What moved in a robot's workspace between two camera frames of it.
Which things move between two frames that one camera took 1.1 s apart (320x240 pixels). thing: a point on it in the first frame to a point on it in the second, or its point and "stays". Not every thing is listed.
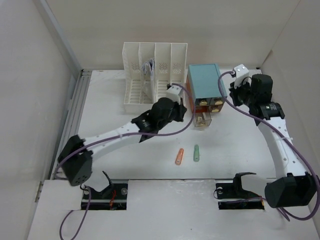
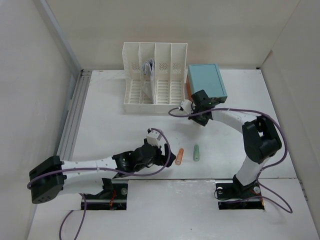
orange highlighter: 179,156 stays
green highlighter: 196,157 stays
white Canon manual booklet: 148,80 stays
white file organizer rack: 148,68 stays
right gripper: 233,91 to 202,122
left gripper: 181,110 to 161,159
